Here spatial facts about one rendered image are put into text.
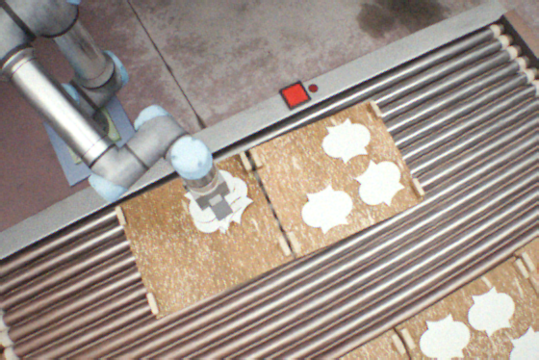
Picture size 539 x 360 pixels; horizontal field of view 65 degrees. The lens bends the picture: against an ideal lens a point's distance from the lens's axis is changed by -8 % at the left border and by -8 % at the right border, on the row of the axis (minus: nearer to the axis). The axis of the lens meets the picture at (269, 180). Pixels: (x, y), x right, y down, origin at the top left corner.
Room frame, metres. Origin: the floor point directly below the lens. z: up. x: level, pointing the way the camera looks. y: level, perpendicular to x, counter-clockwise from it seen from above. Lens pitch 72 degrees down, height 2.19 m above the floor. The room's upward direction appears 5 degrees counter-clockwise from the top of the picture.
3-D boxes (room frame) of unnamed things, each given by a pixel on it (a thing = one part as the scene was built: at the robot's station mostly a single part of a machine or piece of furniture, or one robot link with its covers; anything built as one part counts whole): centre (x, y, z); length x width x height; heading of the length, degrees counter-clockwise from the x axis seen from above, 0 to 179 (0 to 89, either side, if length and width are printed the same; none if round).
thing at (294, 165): (0.39, -0.19, 0.93); 0.41 x 0.35 x 0.02; 109
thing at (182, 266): (0.26, 0.20, 0.93); 0.41 x 0.35 x 0.02; 109
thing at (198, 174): (0.33, 0.15, 1.32); 0.09 x 0.08 x 0.11; 41
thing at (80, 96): (0.63, 0.57, 1.06); 0.13 x 0.12 x 0.14; 131
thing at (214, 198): (0.30, 0.14, 1.17); 0.12 x 0.09 x 0.16; 29
